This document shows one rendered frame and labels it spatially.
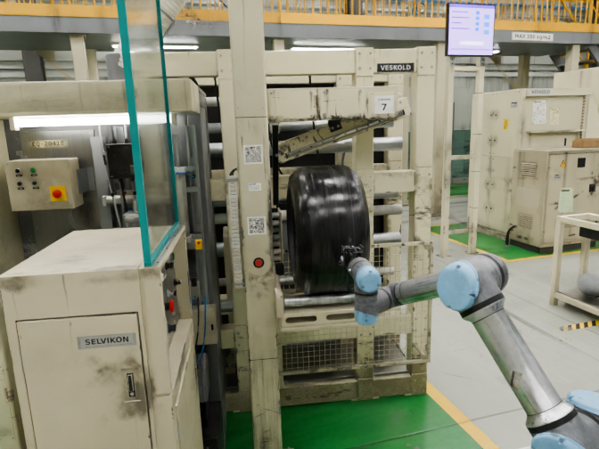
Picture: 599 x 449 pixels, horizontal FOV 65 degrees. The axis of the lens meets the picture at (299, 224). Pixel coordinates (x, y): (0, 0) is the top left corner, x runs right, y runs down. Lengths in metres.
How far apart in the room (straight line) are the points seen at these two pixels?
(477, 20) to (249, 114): 4.36
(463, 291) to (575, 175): 5.39
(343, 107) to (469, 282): 1.23
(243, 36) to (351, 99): 0.59
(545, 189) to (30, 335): 5.67
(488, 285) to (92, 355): 1.03
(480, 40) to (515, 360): 4.99
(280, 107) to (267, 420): 1.41
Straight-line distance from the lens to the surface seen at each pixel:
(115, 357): 1.38
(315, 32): 7.51
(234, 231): 1.94
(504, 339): 1.24
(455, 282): 1.22
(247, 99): 1.89
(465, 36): 5.85
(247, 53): 1.91
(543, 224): 6.33
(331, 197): 1.80
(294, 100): 2.16
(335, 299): 1.97
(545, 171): 6.22
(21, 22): 7.30
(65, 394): 1.47
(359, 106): 2.21
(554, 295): 4.69
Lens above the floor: 1.61
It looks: 12 degrees down
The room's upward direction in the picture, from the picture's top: 2 degrees counter-clockwise
